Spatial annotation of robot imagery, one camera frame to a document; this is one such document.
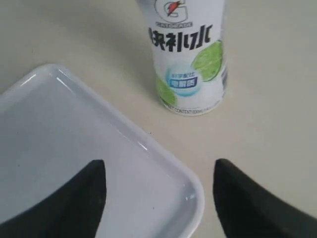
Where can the white rectangular plastic tray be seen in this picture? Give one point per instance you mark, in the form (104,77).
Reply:
(52,125)

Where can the clear labelled drink bottle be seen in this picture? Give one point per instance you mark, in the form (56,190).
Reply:
(188,52)

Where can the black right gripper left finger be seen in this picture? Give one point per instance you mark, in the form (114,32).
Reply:
(73,211)

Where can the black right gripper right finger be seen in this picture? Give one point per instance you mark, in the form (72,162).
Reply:
(247,210)

